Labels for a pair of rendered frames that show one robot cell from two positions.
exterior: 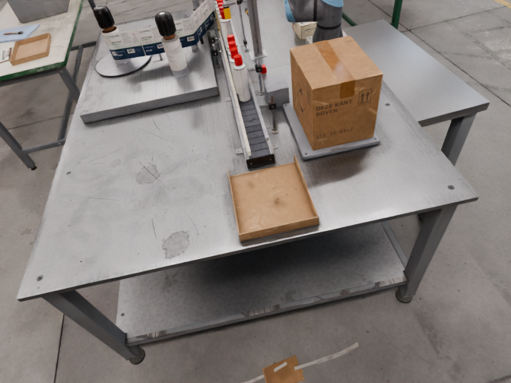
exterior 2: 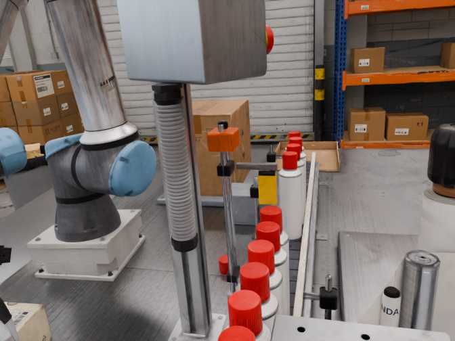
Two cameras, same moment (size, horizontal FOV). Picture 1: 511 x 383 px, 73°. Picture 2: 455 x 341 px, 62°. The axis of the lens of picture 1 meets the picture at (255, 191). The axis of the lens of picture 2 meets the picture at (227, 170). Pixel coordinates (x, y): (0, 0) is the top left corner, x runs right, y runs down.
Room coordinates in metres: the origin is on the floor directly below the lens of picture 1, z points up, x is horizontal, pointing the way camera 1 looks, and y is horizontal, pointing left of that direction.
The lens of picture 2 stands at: (2.36, 0.08, 1.33)
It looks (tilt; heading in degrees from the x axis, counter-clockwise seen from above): 19 degrees down; 197
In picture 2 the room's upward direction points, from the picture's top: 4 degrees counter-clockwise
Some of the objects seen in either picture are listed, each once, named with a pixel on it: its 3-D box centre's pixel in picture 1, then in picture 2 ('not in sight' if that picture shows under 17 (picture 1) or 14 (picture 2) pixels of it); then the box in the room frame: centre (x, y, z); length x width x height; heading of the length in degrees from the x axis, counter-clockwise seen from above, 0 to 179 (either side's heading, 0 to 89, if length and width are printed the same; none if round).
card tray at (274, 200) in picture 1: (269, 194); (306, 155); (0.79, -0.05, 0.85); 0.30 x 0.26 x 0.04; 2
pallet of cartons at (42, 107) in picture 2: not in sight; (38, 122); (-1.28, -3.30, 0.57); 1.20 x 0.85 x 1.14; 8
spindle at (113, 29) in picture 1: (112, 35); not in sight; (1.94, 0.59, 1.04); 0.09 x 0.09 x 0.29
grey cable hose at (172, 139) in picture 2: not in sight; (177, 171); (1.95, -0.11, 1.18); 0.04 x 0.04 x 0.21
